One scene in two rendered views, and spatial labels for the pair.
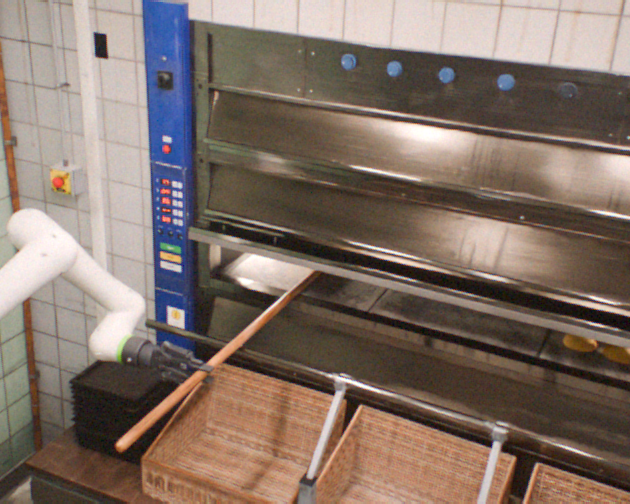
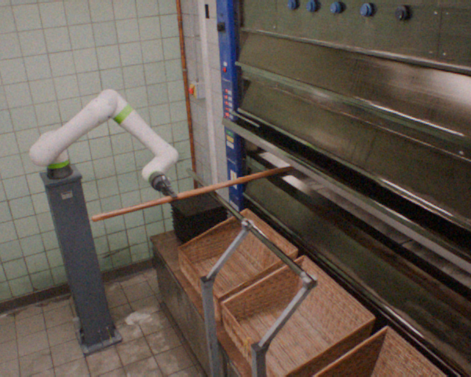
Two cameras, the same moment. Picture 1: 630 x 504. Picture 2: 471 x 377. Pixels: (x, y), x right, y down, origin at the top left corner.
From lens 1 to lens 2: 1.53 m
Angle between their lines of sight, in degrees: 37
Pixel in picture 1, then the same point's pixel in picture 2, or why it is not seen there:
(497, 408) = (369, 277)
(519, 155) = (378, 71)
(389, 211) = (316, 115)
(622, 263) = (443, 170)
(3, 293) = (70, 127)
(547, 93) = (391, 17)
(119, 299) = (157, 149)
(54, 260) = (93, 113)
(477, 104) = (354, 29)
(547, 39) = not seen: outside the picture
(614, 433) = (436, 318)
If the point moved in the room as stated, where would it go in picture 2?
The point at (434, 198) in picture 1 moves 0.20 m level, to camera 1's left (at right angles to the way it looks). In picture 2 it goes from (334, 104) to (293, 99)
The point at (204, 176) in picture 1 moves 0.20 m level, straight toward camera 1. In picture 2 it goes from (241, 87) to (222, 96)
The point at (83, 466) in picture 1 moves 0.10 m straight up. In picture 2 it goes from (169, 247) to (166, 233)
